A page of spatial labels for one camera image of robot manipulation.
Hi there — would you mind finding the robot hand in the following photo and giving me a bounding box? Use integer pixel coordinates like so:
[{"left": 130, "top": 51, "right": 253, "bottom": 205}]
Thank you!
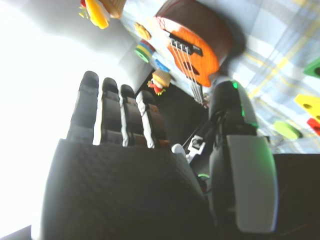
[{"left": 31, "top": 70, "right": 279, "bottom": 240}]

